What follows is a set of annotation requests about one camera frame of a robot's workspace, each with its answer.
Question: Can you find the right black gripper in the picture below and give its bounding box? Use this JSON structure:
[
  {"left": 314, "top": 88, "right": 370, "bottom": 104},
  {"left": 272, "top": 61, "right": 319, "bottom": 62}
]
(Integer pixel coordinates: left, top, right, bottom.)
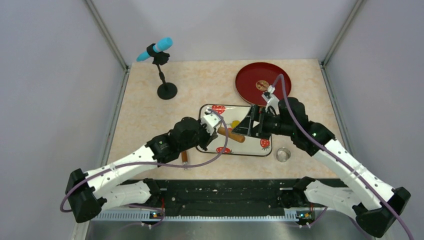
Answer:
[{"left": 232, "top": 104, "right": 295, "bottom": 140}]

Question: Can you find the strawberry pattern white tray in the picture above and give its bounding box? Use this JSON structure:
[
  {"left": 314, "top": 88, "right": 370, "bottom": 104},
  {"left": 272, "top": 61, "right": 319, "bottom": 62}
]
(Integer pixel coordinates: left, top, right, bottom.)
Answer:
[{"left": 196, "top": 104, "right": 273, "bottom": 157}]

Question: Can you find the wooden roller pin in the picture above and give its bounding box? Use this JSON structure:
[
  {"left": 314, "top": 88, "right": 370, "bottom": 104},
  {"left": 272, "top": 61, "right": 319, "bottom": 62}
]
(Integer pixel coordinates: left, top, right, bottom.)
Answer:
[{"left": 217, "top": 126, "right": 246, "bottom": 143}]

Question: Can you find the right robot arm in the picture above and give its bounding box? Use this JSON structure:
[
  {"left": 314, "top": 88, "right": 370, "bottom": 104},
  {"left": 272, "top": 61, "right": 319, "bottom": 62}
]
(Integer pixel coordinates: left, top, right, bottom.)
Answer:
[{"left": 233, "top": 97, "right": 411, "bottom": 238}]

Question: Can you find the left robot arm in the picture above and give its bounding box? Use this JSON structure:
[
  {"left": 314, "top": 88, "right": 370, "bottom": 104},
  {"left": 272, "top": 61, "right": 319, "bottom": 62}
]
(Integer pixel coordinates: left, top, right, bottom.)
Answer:
[{"left": 60, "top": 112, "right": 224, "bottom": 223}]

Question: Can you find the yellow dough ball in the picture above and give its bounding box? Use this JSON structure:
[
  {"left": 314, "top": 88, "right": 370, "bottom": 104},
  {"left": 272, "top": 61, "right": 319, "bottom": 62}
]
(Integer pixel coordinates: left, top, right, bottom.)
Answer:
[{"left": 230, "top": 120, "right": 240, "bottom": 129}]

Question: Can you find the red round tray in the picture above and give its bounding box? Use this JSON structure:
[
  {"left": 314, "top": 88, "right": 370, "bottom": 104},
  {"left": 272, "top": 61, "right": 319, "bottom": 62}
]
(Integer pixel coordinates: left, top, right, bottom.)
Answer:
[{"left": 235, "top": 62, "right": 292, "bottom": 107}]

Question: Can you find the black microphone stand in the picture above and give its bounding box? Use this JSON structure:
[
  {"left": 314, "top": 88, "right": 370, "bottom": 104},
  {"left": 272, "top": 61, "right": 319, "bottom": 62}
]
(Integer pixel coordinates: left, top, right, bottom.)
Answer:
[{"left": 152, "top": 52, "right": 178, "bottom": 100}]

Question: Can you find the blue microphone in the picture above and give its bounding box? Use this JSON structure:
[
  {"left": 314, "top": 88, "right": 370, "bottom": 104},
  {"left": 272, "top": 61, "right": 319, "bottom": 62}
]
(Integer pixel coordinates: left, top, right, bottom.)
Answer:
[{"left": 136, "top": 37, "right": 174, "bottom": 62}]

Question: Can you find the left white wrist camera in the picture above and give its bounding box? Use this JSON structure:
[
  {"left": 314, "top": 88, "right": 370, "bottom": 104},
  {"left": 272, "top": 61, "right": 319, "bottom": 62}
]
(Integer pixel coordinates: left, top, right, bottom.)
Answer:
[{"left": 200, "top": 107, "right": 222, "bottom": 135}]

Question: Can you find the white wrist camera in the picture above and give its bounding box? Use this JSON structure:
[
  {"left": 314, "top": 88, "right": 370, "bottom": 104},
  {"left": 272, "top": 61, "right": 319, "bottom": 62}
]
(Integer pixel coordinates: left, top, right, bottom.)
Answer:
[
  {"left": 200, "top": 107, "right": 222, "bottom": 135},
  {"left": 262, "top": 85, "right": 280, "bottom": 113}
]

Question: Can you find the metal scraper wooden handle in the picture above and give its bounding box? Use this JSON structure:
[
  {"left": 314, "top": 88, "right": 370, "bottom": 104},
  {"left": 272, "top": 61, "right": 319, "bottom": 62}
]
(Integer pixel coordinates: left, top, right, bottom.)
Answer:
[{"left": 181, "top": 151, "right": 189, "bottom": 170}]

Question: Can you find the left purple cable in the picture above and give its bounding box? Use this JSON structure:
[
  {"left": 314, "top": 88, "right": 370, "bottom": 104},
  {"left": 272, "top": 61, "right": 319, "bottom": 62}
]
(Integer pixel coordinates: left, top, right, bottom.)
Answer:
[{"left": 59, "top": 109, "right": 229, "bottom": 214}]

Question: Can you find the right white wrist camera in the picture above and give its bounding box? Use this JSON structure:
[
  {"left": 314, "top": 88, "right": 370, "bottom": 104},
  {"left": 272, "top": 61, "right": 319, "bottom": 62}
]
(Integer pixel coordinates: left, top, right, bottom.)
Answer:
[{"left": 262, "top": 85, "right": 280, "bottom": 113}]

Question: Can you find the metal ring cutter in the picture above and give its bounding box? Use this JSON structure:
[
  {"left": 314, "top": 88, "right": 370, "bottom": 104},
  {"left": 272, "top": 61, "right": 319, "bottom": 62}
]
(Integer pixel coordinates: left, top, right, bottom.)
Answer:
[{"left": 275, "top": 147, "right": 291, "bottom": 163}]

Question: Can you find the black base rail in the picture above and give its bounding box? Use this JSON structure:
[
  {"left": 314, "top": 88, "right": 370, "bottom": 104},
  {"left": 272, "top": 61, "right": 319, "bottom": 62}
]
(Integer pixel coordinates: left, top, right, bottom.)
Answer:
[{"left": 102, "top": 178, "right": 320, "bottom": 217}]

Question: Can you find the aluminium frame bar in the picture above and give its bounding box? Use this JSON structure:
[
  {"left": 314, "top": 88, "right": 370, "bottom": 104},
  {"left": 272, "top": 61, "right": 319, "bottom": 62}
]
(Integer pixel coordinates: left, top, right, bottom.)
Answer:
[{"left": 79, "top": 187, "right": 382, "bottom": 223}]

